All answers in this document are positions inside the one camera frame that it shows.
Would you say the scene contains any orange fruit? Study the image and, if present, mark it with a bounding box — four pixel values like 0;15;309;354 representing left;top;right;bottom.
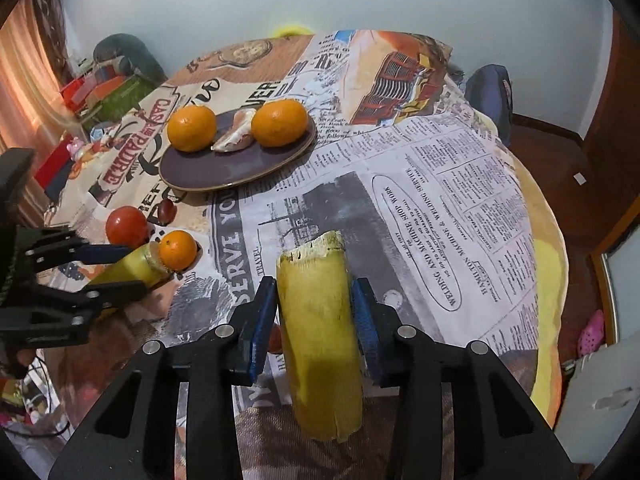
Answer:
250;99;308;148

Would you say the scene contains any printed newspaper tablecloth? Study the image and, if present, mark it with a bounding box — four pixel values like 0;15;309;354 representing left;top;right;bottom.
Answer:
47;30;567;479

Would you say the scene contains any green storage box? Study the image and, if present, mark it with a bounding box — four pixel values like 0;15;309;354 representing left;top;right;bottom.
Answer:
79;75;157;130

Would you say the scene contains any large orange with sticker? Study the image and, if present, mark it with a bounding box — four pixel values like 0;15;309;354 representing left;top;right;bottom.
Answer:
166;105;217;153

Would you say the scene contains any white cardboard box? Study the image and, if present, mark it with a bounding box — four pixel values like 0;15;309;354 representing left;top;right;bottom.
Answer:
554;335;639;466

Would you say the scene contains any grey plush toy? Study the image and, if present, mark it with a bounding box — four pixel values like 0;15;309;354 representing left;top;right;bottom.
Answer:
93;32;167;84

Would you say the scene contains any dark blue chair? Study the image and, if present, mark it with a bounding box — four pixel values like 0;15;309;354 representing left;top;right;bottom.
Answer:
464;64;513;148

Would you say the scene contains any yellow chair back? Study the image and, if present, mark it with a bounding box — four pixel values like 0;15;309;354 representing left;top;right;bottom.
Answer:
271;24;314;39

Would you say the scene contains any small orange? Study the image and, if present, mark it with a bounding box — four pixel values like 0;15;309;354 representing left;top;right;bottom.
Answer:
160;230;198;271

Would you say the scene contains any pink toy figure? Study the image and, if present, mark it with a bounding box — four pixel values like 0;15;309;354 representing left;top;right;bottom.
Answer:
66;138;92;162

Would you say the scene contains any yellow banana piece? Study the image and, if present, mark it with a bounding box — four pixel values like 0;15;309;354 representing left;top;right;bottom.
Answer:
81;242;174;321
277;231;362;442

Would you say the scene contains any red tomato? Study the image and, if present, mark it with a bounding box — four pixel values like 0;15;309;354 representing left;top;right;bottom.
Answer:
105;206;150;249

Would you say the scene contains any dark red jujube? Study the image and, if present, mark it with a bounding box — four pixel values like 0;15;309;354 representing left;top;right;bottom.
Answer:
156;198;177;226

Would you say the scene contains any dark purple plate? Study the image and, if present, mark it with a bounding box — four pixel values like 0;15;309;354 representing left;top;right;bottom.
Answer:
158;119;317;192

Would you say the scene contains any orange curtain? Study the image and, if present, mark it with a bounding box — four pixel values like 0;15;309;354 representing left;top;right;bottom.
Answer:
1;0;80;160

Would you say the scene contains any pink slipper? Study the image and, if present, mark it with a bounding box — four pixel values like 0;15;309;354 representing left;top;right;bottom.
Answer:
577;309;605;358

